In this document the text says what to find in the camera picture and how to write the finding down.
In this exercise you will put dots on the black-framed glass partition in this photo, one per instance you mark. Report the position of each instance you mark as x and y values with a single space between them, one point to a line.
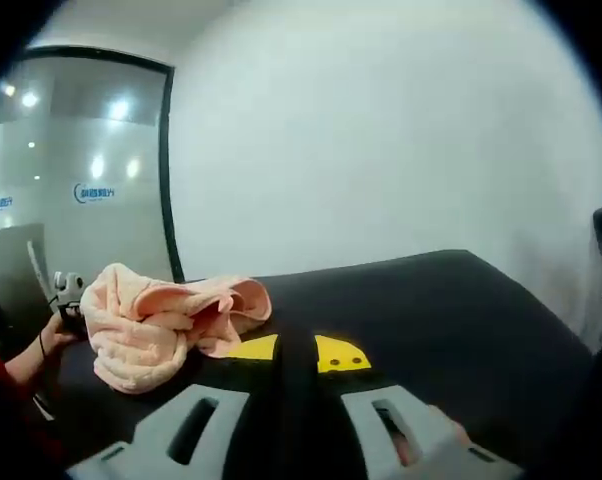
81 150

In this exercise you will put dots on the grey monitor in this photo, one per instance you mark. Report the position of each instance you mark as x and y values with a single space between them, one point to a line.
11 270

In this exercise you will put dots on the black table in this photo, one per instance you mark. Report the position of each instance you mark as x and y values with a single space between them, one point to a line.
456 320

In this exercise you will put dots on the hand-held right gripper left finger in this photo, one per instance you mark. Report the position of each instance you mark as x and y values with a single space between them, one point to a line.
216 400

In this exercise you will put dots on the person's right hand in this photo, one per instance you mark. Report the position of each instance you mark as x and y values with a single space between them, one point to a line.
448 422

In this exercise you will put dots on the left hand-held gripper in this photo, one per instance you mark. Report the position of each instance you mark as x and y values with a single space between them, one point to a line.
69 286

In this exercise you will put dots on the person's left hand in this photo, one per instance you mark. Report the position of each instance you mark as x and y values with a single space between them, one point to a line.
58 336

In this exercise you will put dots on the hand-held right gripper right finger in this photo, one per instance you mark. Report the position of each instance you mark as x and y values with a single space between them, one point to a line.
366 415

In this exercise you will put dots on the pink towel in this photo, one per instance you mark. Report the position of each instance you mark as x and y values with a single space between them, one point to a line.
146 330

